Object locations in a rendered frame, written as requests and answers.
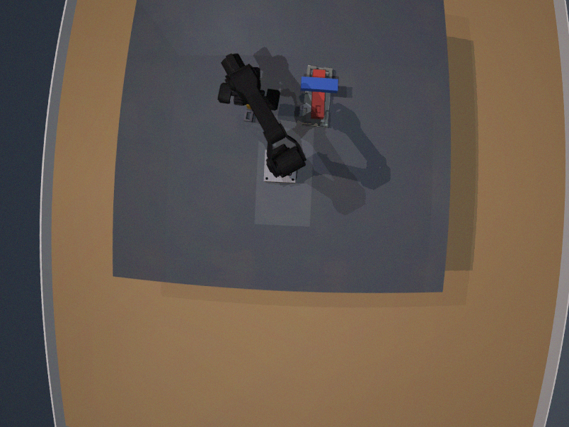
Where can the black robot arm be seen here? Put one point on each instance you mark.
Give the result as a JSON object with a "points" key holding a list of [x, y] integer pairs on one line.
{"points": [[281, 161]]}

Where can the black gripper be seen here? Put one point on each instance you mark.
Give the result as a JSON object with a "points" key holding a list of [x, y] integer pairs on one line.
{"points": [[225, 93]]}

